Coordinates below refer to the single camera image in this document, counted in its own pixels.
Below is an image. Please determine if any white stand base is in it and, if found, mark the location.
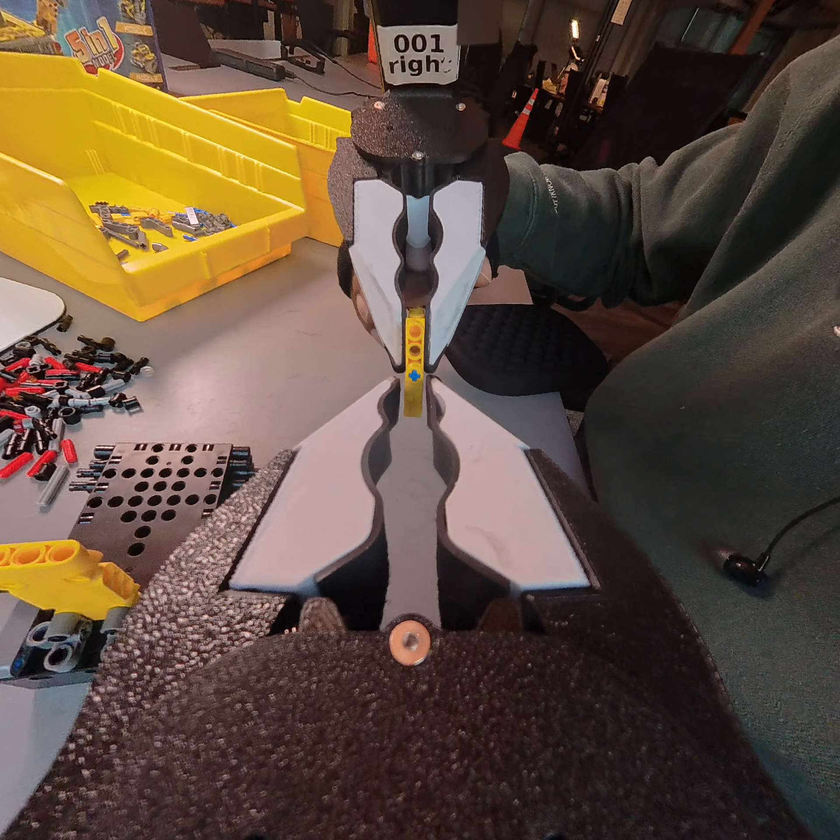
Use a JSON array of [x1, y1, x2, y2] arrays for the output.
[[0, 276, 68, 354]]

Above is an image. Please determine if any pile of loose lego pieces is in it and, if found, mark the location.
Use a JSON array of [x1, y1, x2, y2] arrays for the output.
[[0, 313, 153, 509]]

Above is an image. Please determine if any yellow lego panel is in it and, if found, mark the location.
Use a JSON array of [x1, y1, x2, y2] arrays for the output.
[[403, 309, 429, 371]]

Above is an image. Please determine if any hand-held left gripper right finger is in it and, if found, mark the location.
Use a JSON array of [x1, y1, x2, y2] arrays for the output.
[[423, 381, 592, 594]]

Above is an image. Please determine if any colourful lego set box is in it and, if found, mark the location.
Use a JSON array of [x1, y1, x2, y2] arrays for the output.
[[0, 0, 166, 88]]

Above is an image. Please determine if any black lego model yellow beam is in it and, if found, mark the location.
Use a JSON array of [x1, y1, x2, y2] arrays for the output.
[[0, 441, 254, 685]]

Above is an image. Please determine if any person's right forearm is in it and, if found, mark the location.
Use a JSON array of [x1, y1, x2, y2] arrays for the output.
[[495, 79, 788, 311]]

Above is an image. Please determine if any black power strip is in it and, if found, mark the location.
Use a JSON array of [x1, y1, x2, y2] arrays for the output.
[[210, 45, 329, 78]]

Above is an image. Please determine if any black earphone with cable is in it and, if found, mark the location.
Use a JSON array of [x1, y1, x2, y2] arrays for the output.
[[718, 497, 840, 586]]

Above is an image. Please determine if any orange traffic cone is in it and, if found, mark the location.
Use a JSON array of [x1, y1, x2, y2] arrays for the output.
[[504, 88, 540, 151]]

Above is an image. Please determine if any small yellow lego beam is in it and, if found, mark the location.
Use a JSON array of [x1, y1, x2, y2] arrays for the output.
[[401, 368, 429, 420]]

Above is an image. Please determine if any yellow storage bin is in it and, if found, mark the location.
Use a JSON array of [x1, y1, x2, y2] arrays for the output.
[[183, 88, 357, 249], [0, 52, 311, 324]]

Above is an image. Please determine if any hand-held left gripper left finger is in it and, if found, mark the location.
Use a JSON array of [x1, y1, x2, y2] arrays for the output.
[[230, 378, 403, 594]]

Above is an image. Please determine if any person's right hand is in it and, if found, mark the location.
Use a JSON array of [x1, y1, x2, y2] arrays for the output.
[[339, 243, 382, 336]]

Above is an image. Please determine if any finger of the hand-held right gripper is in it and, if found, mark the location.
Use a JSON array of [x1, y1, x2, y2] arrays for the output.
[[422, 182, 489, 371], [355, 180, 413, 371]]

